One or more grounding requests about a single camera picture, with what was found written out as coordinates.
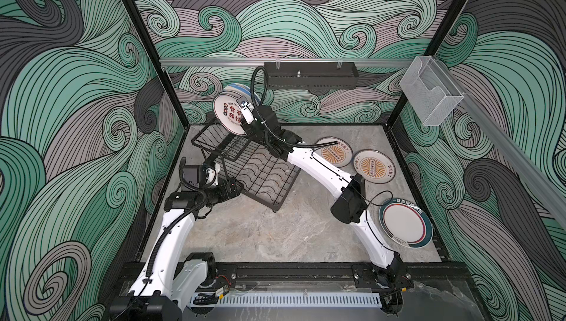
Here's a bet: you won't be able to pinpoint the black corner frame post left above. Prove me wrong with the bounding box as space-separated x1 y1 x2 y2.
121 0 190 132

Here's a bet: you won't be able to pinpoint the aluminium rail wall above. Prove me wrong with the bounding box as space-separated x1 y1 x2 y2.
160 57 413 68
437 60 565 227

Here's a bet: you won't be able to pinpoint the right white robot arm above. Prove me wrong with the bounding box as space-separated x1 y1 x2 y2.
240 101 403 281

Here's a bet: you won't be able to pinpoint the aluminium rail back wall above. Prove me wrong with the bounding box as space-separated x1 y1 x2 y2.
160 57 413 68

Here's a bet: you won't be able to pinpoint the right sunburst pattern plate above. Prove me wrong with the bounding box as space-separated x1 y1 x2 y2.
353 149 396 184

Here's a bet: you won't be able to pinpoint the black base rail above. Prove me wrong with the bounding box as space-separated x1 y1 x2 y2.
197 262 471 292

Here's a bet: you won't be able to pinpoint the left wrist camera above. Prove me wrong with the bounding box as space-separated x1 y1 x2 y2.
179 161 219 189

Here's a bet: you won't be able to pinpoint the white plate green ring motif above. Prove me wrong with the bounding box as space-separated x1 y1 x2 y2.
221 84 244 98

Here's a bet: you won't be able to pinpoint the white plate teal red rim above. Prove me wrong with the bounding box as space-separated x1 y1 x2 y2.
379 198 433 249

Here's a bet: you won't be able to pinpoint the aluminium rail right wall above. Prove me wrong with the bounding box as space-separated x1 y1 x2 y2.
437 60 565 227

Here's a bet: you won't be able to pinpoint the white plate red characters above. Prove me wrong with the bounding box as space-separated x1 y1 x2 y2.
213 94 246 136

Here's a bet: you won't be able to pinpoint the black hanging wall tray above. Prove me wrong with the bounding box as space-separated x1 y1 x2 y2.
264 62 360 91

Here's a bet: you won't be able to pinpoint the clear plastic wall bin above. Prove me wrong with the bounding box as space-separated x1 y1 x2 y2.
400 56 464 127

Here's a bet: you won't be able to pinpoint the black corner frame post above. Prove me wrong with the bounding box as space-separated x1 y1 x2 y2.
385 0 486 127
121 0 190 132

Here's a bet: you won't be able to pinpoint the black corner frame post right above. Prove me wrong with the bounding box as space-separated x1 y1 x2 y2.
385 0 486 127

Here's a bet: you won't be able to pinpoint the black dish rack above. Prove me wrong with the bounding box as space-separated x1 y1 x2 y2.
191 120 300 213

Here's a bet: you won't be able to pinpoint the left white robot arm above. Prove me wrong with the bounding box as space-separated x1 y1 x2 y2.
106 178 244 320

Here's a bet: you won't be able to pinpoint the blue striped plate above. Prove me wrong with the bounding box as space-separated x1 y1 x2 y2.
231 83 261 102

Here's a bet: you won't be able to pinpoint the left sunburst pattern plate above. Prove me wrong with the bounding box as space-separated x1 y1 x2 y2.
315 137 353 168

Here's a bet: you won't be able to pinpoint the white slotted cable duct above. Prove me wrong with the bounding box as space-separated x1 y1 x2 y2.
189 292 382 309

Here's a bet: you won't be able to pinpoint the sunburst pattern plate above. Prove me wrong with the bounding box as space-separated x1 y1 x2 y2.
315 137 353 168
353 149 396 184

